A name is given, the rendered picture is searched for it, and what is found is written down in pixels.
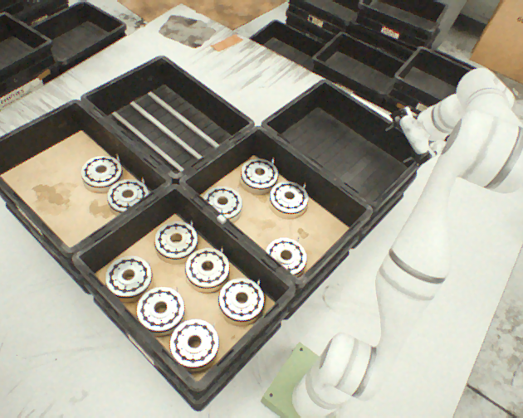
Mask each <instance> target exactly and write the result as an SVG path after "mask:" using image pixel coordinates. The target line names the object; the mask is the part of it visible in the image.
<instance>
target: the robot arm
mask: <svg viewBox="0 0 523 418"><path fill-rule="evenodd" d="M514 101H515V98H514V95H513V94H512V93H511V91H510V90H509V89H508V88H507V87H506V86H505V85H504V84H503V83H502V82H501V81H500V80H499V79H498V78H497V77H496V76H495V75H494V74H493V73H492V72H491V71H490V70H488V69H486V68H477V69H475V70H471V71H470V72H468V73H467V74H466V75H465V76H463V78H462V79H461V80H460V82H459V84H458V86H457V93H456V94H455V95H450V96H448V97H447V98H446V99H445V100H442V101H441V102H439V103H438V104H436V105H433V106H431V107H429V108H428V109H425V110H424V111H423V112H422V113H420V114H418V115H416V116H412V114H411V112H410V110H412V107H411V106H410V105H409V106H407V107H405V108H403V109H400V110H398V111H396V112H394V113H392V114H390V115H389V117H390V118H391V119H392V123H390V124H388V125H387V126H386V127H387V128H386V132H388V131H389V130H390V129H393V128H394V127H397V128H398V129H399V130H401V131H404V135H405V137H406V138H407V139H408V142H409V144H411V145H412V147H411V153H412V156H410V157H408V158H406V159H404V160H403V162H404V163H405V162H406V163H411V162H413V161H415V162H416V163H417V166H419V167H420V166H421V165H423V164H425V163H426V162H428V161H429V160H430V159H432V158H434V157H435V156H436V155H437V151H432V150H431V148H430V147H429V146H430V144H431V143H434V142H436V141H438V140H439V139H442V138H444V137H446V136H448V135H449V134H450V136H449V137H448V138H447V142H446V144H445V146H444V147H443V148H442V152H441V154H440V156H439V158H438V160H437V162H436V164H435V166H434V169H433V171H432V173H431V175H430V177H429V179H428V181H427V183H426V185H425V187H424V189H423V192H422V194H421V196H420V198H419V199H418V202H417V204H416V206H415V207H414V209H413V211H412V213H411V214H410V216H409V218H408V219H407V221H406V222H405V224H404V226H403V228H402V230H401V231H400V232H399V234H398V236H397V238H396V240H395V241H394V243H393V244H392V246H391V248H390V249H389V252H388V254H387V255H386V256H385V258H384V261H383V263H382V265H381V266H380V267H379V270H378V272H377V274H376V279H375V288H376V296H377V302H378V306H379V316H380V326H381V337H380V340H379V343H378V345H377V346H376V347H373V346H370V345H368V344H367V343H364V342H362V341H360V340H358V339H357V338H354V337H352V336H350V335H349V334H347V333H337V334H336V335H335V336H334V337H333V338H332V339H331V340H330V341H329V342H328V344H327V346H326V347H325V349H324V351H323V352H322V353H321V355H320V356H319V357H318V359H317V360H316V362H315V363H314V365H313V366H312V367H311V368H310V369H309V371H308V372H307V373H306V374H305V375H304V376H303V377H302V378H301V379H300V380H299V381H298V382H297V384H296V386H295V387H294V389H293V392H292V398H291V399H292V404H293V406H294V409H295V410H296V413H297V414H298V415H299V416H300V417H302V418H332V417H334V416H336V415H337V414H338V413H339V412H340V407H341V406H342V405H344V403H346V402H347V401H349V400H350V399H351V398H352V397H354V398H356V399H359V400H361V401H369V400H371V399H372V398H373V397H374V396H375V395H376V394H377V393H378V391H379V390H380V389H381V386H382V385H383V383H384V381H385V379H386V377H387V375H388V374H389V371H390V369H391V367H392V365H393V364H394V362H395V360H396V358H397V356H398V354H399V352H400V350H401V348H402V346H403V345H404V343H405V341H406V339H407V338H408V335H409V334H410V333H411V331H412V330H413V328H414V326H415V325H416V323H417V322H418V320H419V319H420V317H421V316H422V314H423V312H424V311H425V309H426V308H427V307H428V305H429V304H430V303H431V301H432V300H433V298H434V297H435V295H436V293H437V292H438V291H439V289H440V287H441V286H442V284H443V282H444V281H445V279H446V278H447V276H448V274H449V272H450V269H451V263H452V254H451V244H450V237H449V230H448V221H447V208H448V198H449V194H450V191H451V189H452V185H453V183H454V181H455V179H456V178H457V177H460V178H462V179H464V180H467V181H469V182H472V183H474V184H476V185H478V186H480V187H484V188H485V189H487V190H490V191H493V192H498V193H503V194H507V193H512V192H514V191H516V190H517V189H519V188H520V187H522V186H523V123H522V122H521V121H520V120H519V119H518V118H517V117H516V116H515V114H514V113H513V112H512V110H511V108H512V106H513V104H514ZM400 115H401V116H402V117H403V118H402V119H401V118H399V116H400ZM423 153H425V154H424V155H423V156H424V158H422V154H423Z"/></svg>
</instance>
